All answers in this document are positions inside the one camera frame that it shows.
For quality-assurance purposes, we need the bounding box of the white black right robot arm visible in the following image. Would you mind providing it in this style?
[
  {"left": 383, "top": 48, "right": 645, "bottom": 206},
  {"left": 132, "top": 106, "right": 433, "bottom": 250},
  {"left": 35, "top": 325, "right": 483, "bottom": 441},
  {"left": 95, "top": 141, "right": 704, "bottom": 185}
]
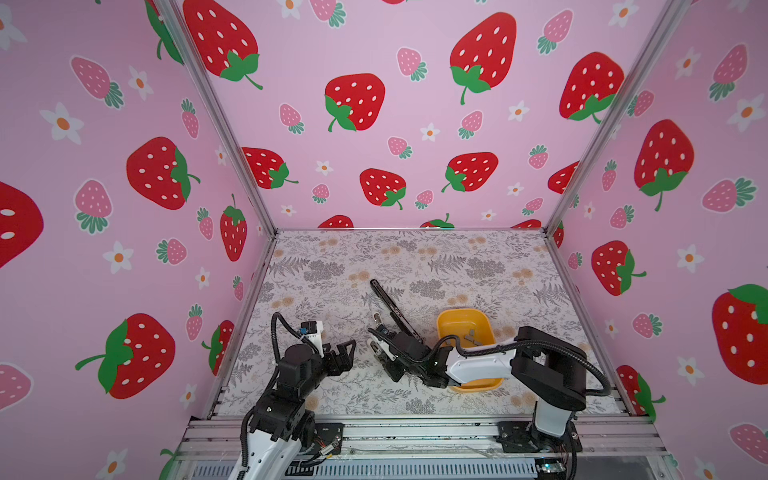
[{"left": 369, "top": 325, "right": 605, "bottom": 439}]

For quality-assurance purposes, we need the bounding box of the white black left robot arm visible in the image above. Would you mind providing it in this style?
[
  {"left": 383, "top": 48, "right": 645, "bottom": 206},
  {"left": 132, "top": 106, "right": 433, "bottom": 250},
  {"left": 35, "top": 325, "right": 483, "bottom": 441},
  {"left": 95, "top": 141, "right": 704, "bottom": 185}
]
[{"left": 230, "top": 340, "right": 356, "bottom": 479}]

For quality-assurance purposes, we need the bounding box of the yellow plastic tray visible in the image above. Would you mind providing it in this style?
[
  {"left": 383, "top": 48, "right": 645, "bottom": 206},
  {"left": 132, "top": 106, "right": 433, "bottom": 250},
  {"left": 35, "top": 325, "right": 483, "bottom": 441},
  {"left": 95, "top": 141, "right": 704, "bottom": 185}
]
[{"left": 436, "top": 308, "right": 503, "bottom": 393}]

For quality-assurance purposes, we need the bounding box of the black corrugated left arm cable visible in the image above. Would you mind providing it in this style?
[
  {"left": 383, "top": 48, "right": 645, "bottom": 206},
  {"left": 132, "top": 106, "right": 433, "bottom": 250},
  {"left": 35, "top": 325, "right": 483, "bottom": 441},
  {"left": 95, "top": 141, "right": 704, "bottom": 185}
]
[{"left": 270, "top": 311, "right": 313, "bottom": 367}]

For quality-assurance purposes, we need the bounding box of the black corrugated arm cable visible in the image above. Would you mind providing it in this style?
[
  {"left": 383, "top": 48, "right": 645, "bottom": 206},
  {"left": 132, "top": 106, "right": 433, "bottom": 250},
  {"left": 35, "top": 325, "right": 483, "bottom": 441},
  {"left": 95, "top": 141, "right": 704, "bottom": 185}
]
[
  {"left": 443, "top": 334, "right": 612, "bottom": 398},
  {"left": 270, "top": 311, "right": 313, "bottom": 367}
]

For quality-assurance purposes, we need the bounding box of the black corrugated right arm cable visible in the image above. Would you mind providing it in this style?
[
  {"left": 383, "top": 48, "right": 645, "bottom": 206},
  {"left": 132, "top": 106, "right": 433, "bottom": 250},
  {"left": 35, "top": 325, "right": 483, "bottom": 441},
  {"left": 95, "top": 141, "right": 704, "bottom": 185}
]
[{"left": 443, "top": 334, "right": 612, "bottom": 398}]

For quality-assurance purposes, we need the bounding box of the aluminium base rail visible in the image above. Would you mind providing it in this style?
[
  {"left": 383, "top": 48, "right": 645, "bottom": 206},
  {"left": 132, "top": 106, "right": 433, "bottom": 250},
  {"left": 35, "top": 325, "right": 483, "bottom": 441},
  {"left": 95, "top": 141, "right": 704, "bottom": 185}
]
[{"left": 173, "top": 415, "right": 679, "bottom": 480}]

